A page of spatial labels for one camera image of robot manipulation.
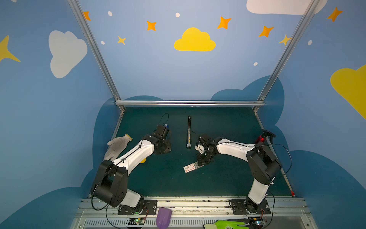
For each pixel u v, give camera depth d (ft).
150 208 2.42
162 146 2.43
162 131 2.27
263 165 1.59
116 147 3.16
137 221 2.32
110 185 1.39
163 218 2.32
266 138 2.90
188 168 2.90
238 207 2.44
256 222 2.34
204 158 2.63
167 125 3.51
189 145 3.28
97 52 2.82
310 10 2.31
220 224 2.27
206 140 2.50
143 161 2.96
